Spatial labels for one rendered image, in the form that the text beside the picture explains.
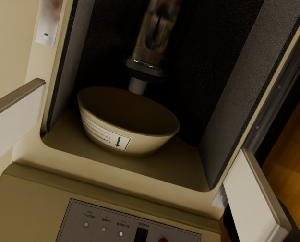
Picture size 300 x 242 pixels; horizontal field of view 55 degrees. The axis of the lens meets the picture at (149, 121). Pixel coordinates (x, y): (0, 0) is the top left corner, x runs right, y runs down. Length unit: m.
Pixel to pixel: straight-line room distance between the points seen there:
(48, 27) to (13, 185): 0.21
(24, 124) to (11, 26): 0.70
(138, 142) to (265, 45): 0.22
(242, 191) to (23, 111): 0.13
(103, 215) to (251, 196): 0.28
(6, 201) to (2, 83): 0.53
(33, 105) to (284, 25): 0.32
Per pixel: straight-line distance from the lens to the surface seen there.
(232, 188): 0.19
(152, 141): 0.43
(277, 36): 0.42
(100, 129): 0.42
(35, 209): 0.42
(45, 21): 0.37
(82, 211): 0.42
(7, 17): 0.87
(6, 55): 0.89
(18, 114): 0.17
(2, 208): 0.43
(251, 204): 0.16
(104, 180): 0.43
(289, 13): 0.42
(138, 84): 0.45
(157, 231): 0.43
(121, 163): 0.43
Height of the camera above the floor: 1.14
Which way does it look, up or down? 22 degrees up
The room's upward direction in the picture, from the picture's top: 160 degrees counter-clockwise
